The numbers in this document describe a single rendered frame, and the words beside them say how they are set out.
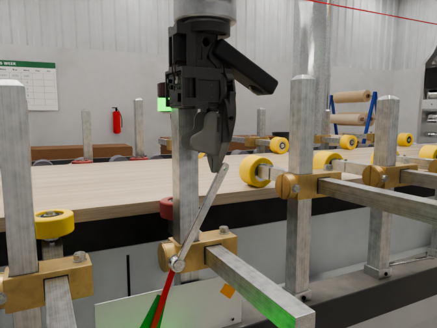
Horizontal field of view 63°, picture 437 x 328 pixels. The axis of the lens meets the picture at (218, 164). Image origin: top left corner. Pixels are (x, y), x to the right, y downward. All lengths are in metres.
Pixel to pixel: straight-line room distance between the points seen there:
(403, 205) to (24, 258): 0.56
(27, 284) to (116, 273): 0.30
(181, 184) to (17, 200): 0.24
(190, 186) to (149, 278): 0.33
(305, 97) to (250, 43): 8.26
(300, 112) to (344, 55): 9.93
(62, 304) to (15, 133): 0.23
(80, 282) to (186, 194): 0.21
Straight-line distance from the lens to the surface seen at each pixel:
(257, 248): 0.98
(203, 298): 0.67
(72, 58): 7.83
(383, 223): 0.93
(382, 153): 0.90
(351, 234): 1.20
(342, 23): 10.74
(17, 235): 0.57
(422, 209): 0.60
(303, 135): 0.71
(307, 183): 0.72
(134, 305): 0.63
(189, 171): 0.59
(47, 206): 0.81
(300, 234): 0.75
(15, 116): 0.54
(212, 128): 0.51
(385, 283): 0.95
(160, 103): 0.63
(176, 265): 0.60
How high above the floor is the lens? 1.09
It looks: 8 degrees down
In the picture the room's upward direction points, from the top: straight up
